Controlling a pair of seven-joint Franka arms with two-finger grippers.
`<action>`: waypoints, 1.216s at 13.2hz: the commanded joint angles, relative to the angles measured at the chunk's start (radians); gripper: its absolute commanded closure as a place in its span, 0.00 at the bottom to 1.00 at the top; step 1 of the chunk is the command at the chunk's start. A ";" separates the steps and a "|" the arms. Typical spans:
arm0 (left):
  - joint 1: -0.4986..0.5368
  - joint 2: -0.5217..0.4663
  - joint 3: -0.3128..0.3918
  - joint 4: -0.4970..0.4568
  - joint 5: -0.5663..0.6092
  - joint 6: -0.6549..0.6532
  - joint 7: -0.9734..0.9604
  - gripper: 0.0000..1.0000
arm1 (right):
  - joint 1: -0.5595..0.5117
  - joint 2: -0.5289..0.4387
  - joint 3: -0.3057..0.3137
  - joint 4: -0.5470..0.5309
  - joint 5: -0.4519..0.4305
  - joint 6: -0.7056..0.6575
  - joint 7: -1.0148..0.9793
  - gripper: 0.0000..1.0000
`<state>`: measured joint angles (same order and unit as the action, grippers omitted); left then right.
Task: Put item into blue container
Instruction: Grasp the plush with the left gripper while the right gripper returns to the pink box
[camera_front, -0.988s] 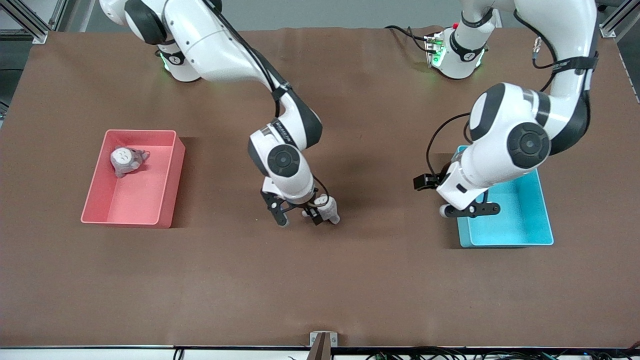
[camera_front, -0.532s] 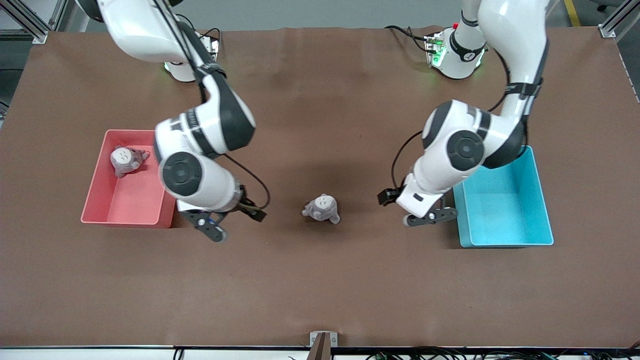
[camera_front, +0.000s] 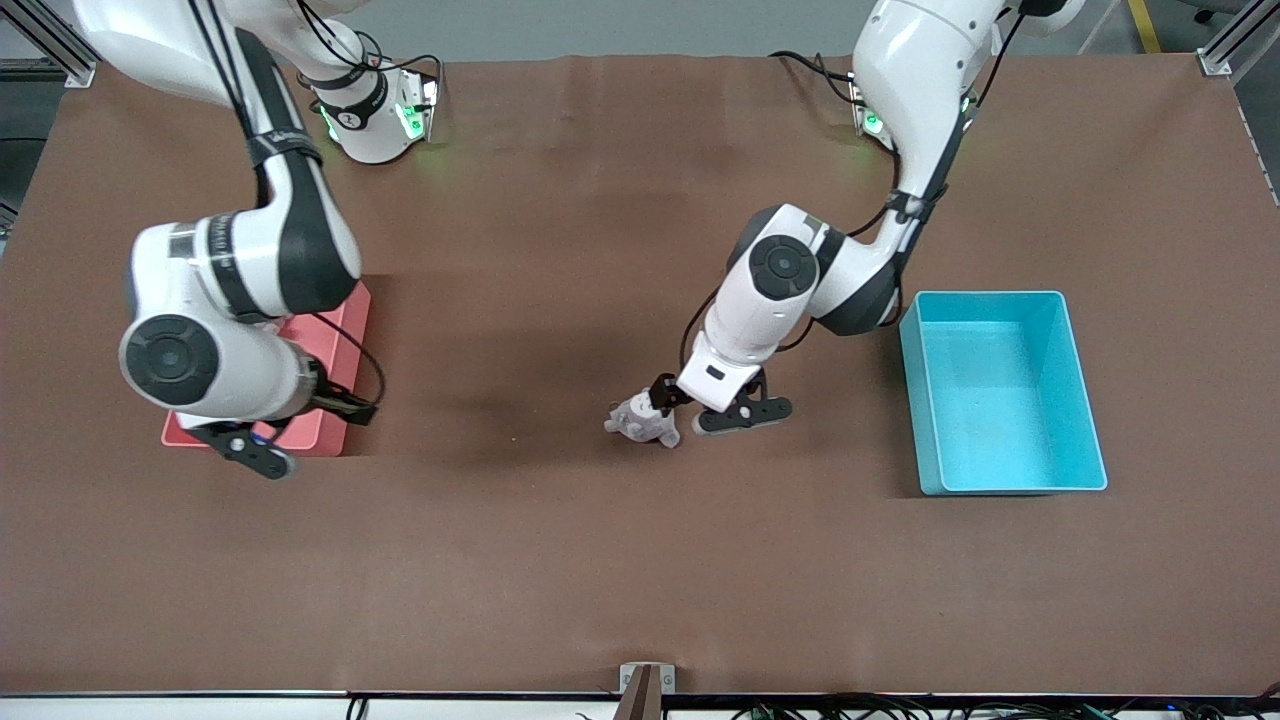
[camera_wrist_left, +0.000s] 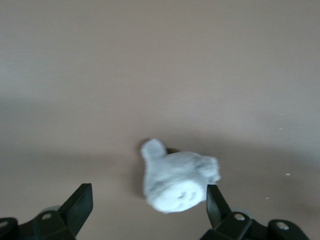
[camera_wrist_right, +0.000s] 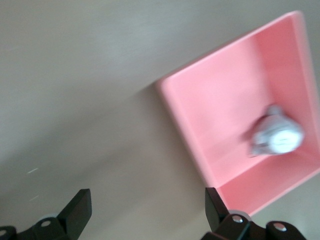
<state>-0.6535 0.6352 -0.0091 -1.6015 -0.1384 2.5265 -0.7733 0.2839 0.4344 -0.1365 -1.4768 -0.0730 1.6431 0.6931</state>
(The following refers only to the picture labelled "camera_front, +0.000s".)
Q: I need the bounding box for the black arm base cable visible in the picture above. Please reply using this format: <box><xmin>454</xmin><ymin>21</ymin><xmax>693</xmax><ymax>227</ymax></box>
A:
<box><xmin>768</xmin><ymin>50</ymin><xmax>863</xmax><ymax>107</ymax></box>
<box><xmin>345</xmin><ymin>44</ymin><xmax>447</xmax><ymax>101</ymax></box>

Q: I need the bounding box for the brown table cover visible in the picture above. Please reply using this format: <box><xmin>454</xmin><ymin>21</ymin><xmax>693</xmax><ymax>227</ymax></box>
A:
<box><xmin>0</xmin><ymin>50</ymin><xmax>1280</xmax><ymax>698</ymax></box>

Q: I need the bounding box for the blue plastic box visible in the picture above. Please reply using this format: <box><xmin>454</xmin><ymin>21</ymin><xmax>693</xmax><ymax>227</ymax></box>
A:
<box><xmin>898</xmin><ymin>290</ymin><xmax>1109</xmax><ymax>497</ymax></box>

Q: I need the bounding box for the pink plastic box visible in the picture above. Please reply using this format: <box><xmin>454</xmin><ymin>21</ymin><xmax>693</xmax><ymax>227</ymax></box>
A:
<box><xmin>161</xmin><ymin>280</ymin><xmax>372</xmax><ymax>458</ymax></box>

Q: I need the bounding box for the metal camera post bracket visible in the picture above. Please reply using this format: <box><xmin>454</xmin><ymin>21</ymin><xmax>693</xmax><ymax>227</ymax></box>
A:
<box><xmin>617</xmin><ymin>662</ymin><xmax>677</xmax><ymax>720</ymax></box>

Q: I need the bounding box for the black cable bundle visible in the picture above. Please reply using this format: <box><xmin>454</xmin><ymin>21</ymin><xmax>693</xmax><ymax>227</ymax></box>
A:
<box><xmin>728</xmin><ymin>686</ymin><xmax>1280</xmax><ymax>720</ymax></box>

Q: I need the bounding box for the grey plush toy white belly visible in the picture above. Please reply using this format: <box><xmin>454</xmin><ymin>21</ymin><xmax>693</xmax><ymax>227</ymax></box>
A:
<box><xmin>604</xmin><ymin>388</ymin><xmax>683</xmax><ymax>449</ymax></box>

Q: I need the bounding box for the aluminium frame profile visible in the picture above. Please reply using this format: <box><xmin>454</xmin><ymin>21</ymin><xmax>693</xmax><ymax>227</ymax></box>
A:
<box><xmin>20</xmin><ymin>0</ymin><xmax>98</xmax><ymax>89</ymax></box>
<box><xmin>1195</xmin><ymin>0</ymin><xmax>1280</xmax><ymax>77</ymax></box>

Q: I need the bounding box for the arm base connector plate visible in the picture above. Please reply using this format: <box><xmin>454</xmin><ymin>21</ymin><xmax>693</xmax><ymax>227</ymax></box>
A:
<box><xmin>395</xmin><ymin>68</ymin><xmax>442</xmax><ymax>143</ymax></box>
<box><xmin>848</xmin><ymin>72</ymin><xmax>892</xmax><ymax>137</ymax></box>

